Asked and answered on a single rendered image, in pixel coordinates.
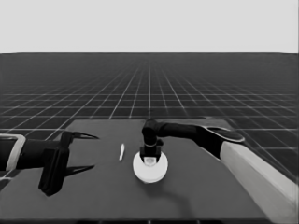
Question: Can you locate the large thick white disc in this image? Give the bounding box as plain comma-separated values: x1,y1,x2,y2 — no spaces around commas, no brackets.
132,150,169,184

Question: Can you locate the small thin white T-shaped piece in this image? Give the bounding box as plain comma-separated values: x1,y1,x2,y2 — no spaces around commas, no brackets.
118,143,126,162

